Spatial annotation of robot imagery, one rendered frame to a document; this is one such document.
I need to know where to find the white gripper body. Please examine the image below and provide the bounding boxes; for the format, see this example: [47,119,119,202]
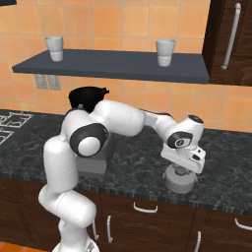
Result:
[159,144,207,175]

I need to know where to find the silver cupboard door handle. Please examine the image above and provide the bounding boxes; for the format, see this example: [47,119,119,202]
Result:
[91,219,99,241]
[105,215,114,244]
[193,230,203,252]

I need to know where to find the black hob with white rings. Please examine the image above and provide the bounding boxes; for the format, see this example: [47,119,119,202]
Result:
[0,110,34,146]

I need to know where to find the dark wood upper cupboard door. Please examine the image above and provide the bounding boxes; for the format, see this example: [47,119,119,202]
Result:
[201,0,252,88]

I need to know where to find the grey round blender lid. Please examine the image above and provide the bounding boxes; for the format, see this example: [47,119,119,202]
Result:
[163,164,199,195]

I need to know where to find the dark wood cupboard door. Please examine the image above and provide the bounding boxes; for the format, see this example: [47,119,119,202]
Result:
[201,0,252,88]
[186,227,252,252]
[97,211,195,252]
[0,176,100,252]

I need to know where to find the dark grey wall shelf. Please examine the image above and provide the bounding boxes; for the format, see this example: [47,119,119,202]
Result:
[12,48,211,85]

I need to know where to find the white cup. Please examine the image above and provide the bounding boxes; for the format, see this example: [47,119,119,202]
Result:
[43,35,65,63]
[155,38,177,68]

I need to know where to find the long silver cupboard handle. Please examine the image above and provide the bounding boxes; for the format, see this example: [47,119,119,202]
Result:
[220,2,242,71]

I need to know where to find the dark wood drawer front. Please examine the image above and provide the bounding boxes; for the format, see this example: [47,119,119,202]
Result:
[204,210,252,238]
[98,192,199,221]

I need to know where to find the silver drawer handle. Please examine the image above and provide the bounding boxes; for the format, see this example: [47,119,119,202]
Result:
[132,201,159,215]
[233,218,252,231]

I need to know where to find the grey wall socket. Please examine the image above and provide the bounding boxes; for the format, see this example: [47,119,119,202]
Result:
[46,74,62,92]
[33,74,49,91]

